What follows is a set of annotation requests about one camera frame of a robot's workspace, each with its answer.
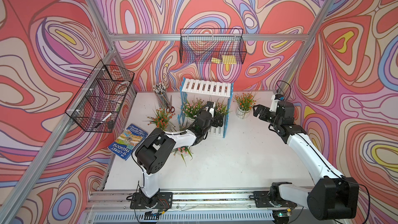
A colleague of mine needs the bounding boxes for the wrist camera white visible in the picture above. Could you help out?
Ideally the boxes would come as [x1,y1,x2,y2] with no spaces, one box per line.
[269,93,285,112]
[206,101,215,118]

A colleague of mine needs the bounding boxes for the yellow sponge in basket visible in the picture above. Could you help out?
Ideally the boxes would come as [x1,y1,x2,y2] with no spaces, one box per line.
[211,55,237,65]

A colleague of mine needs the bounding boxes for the orange flower pot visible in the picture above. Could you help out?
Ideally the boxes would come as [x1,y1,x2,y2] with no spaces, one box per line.
[147,108,176,132]
[234,92,256,119]

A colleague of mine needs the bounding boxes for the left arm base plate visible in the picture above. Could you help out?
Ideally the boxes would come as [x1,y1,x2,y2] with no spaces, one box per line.
[130,192,173,210]

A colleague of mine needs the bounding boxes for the orange flower pot left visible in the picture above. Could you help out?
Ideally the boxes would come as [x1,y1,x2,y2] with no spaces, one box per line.
[147,108,176,132]

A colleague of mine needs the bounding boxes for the blue children's book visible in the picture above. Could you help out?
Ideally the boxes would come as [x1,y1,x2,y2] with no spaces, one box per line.
[108,124,148,160]

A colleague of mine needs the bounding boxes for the pink flower pot front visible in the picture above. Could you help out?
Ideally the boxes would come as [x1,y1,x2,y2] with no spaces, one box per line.
[182,98,204,125]

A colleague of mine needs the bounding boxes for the white marker in basket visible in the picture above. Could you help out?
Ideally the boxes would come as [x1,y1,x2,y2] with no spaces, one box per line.
[94,113,113,128]

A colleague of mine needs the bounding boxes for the orange flower pot right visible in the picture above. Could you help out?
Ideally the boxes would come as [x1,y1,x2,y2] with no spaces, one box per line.
[234,92,256,119]

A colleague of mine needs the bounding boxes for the black wire basket left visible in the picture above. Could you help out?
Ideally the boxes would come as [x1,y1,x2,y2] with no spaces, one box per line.
[65,61,135,133]

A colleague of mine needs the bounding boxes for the aluminium rail front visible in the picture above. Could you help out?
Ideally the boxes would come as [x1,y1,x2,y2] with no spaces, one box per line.
[79,188,319,224]

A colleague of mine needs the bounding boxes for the red handled scissors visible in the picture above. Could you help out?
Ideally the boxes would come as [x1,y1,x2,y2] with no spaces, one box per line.
[166,96,175,113]

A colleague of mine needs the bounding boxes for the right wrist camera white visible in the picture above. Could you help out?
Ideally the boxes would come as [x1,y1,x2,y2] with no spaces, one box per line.
[269,93,285,112]

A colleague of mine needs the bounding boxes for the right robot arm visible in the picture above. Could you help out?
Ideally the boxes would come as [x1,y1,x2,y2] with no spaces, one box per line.
[253,94,359,220]

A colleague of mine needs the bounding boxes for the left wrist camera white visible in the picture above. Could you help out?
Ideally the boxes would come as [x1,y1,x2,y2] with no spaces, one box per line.
[206,101,215,118]

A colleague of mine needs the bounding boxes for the black wire basket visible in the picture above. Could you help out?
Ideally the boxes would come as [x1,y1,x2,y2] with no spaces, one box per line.
[65,61,135,133]
[179,27,247,64]

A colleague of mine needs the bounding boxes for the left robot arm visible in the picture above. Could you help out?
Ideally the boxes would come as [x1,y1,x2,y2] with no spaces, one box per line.
[135,101,217,199]

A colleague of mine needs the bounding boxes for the pink flower pot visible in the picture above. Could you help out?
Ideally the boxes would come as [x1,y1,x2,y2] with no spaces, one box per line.
[214,101,230,118]
[171,146,193,166]
[182,98,204,125]

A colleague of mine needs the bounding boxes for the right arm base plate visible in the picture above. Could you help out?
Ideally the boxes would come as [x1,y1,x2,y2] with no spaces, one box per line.
[249,191,297,209]

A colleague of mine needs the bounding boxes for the black wire basket back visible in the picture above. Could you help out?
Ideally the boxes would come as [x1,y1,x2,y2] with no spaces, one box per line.
[179,27,247,64]

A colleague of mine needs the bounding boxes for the pencil cup holder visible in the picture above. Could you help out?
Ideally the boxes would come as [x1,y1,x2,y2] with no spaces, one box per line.
[152,83,170,108]

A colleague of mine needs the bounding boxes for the blue white slatted rack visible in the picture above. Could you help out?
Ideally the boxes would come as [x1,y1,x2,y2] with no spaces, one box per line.
[178,77,234,139]

